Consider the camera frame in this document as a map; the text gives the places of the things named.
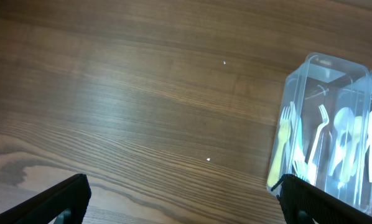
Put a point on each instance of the light blue plastic fork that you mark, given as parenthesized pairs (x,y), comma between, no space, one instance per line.
(299,154)

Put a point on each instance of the white curved thin fork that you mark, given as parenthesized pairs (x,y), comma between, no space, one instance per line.
(312,168)

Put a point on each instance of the left clear plastic container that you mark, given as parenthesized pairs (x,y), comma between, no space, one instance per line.
(316,82)

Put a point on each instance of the clear plastic container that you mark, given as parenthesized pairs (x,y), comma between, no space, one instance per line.
(316,82)
(358,191)

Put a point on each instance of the white fork horizontal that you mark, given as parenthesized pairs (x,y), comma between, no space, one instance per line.
(299,165)

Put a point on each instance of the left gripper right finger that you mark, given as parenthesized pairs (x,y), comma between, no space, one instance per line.
(303,203)

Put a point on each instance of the yellow plastic fork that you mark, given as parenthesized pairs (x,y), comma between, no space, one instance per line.
(282,138)

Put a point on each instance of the yellow plastic spoon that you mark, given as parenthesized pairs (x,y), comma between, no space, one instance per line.
(355,132)

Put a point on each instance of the right clear plastic container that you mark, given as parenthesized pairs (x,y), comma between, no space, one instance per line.
(358,191)

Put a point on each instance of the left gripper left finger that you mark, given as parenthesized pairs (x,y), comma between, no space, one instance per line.
(65,202)

